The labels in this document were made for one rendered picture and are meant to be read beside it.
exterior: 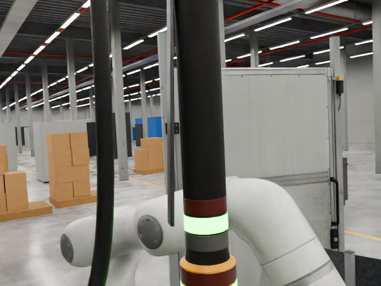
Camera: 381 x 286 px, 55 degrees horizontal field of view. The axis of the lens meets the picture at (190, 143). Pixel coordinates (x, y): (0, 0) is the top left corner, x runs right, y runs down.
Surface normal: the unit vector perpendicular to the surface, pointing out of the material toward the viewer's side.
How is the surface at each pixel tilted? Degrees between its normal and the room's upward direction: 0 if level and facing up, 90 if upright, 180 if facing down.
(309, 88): 90
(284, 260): 79
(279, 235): 72
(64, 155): 90
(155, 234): 91
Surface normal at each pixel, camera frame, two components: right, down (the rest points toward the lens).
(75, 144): 0.55, 0.02
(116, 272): -0.26, -0.77
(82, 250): -0.33, 0.08
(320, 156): 0.27, 0.04
